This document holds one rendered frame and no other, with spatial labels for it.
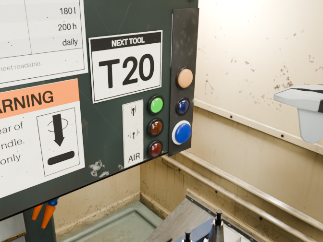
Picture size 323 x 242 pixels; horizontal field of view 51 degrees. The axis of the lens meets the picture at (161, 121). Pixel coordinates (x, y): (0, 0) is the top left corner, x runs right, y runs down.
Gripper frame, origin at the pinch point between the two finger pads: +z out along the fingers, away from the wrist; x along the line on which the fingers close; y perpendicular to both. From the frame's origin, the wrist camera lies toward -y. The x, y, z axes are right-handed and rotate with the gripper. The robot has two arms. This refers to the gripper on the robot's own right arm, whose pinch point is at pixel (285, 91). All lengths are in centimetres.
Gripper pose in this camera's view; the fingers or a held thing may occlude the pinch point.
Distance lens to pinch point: 43.2
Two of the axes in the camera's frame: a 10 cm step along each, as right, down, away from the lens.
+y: -0.2, 9.2, 3.9
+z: -9.5, -1.4, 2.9
